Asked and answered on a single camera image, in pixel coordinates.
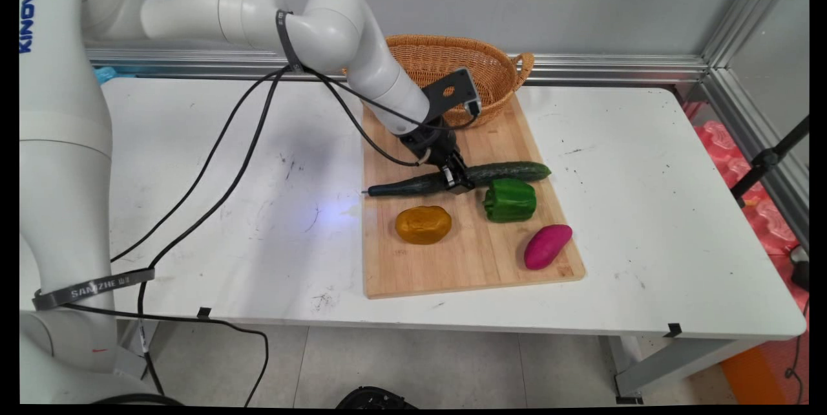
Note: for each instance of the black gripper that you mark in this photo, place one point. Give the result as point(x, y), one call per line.
point(431, 142)

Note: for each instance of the dark green cucumber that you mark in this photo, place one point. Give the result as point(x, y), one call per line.
point(510, 172)

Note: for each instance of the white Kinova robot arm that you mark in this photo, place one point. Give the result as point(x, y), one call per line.
point(64, 176)

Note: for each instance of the green bell pepper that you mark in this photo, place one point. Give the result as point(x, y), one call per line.
point(510, 200)

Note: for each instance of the yellow-brown potato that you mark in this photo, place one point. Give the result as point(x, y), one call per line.
point(423, 224)

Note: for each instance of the bamboo cutting board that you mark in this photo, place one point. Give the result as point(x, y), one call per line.
point(465, 260)

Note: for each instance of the woven wicker basket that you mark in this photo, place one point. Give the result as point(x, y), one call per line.
point(446, 59)

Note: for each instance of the purple sweet potato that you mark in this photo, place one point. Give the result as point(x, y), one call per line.
point(546, 247)

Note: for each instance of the black round floor object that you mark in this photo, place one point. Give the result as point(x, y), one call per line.
point(375, 399)

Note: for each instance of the black table edge clip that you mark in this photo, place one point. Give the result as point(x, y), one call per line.
point(673, 330)
point(204, 312)

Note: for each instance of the pink foam mats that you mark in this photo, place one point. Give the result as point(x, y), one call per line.
point(762, 214)

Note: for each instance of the black tripod stand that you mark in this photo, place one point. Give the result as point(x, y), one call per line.
point(765, 159)

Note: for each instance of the black device by mats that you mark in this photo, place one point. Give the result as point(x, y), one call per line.
point(800, 269)

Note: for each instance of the orange floor panel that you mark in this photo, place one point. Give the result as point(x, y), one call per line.
point(762, 376)

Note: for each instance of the blue plastic item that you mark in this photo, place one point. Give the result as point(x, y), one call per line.
point(106, 74)

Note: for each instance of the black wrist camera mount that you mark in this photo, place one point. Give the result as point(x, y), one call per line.
point(452, 93)

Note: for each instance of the aluminium horizontal frame rail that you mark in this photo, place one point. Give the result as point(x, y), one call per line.
point(581, 69)

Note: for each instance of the grey table leg frame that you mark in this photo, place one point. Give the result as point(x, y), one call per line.
point(672, 363)

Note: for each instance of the aluminium slanted frame rail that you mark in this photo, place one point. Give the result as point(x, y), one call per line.
point(756, 143)

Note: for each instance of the aluminium upright frame post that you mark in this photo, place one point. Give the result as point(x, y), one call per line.
point(749, 11)

